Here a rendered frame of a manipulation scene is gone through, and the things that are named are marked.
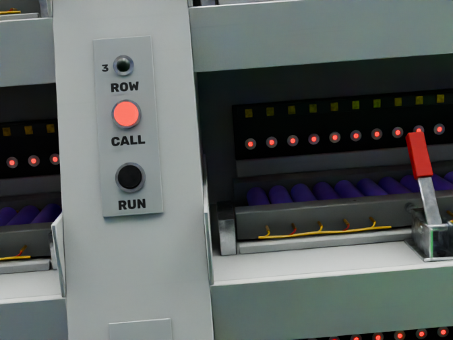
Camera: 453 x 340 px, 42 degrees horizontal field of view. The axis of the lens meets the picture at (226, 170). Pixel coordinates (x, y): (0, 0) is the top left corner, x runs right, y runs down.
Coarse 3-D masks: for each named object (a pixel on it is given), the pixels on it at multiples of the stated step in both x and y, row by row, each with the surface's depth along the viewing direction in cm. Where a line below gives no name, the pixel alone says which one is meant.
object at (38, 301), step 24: (0, 192) 56; (24, 192) 56; (0, 288) 40; (24, 288) 40; (48, 288) 40; (0, 312) 38; (24, 312) 38; (48, 312) 38; (0, 336) 39; (24, 336) 39; (48, 336) 39
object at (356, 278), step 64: (256, 128) 56; (320, 128) 56; (384, 128) 57; (448, 128) 57; (256, 192) 52; (320, 192) 52; (384, 192) 49; (448, 192) 47; (256, 256) 43; (320, 256) 42; (384, 256) 41; (448, 256) 40; (256, 320) 39; (320, 320) 39; (384, 320) 40; (448, 320) 40
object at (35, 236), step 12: (0, 228) 46; (12, 228) 46; (24, 228) 45; (36, 228) 45; (48, 228) 45; (0, 240) 45; (12, 240) 45; (24, 240) 45; (36, 240) 45; (48, 240) 45; (0, 252) 45; (12, 252) 45; (24, 252) 45; (36, 252) 45; (48, 252) 45
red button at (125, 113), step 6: (126, 102) 39; (120, 108) 39; (126, 108) 39; (132, 108) 39; (114, 114) 39; (120, 114) 39; (126, 114) 39; (132, 114) 39; (120, 120) 39; (126, 120) 39; (132, 120) 39
